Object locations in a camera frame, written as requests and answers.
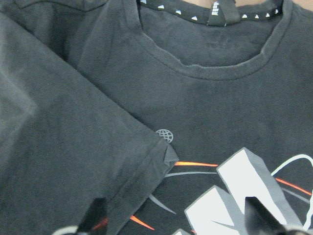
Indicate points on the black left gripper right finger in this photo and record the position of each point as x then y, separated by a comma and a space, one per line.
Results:
259, 221

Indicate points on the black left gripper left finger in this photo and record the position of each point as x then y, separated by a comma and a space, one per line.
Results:
95, 220

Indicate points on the black t-shirt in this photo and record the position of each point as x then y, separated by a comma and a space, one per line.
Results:
173, 112

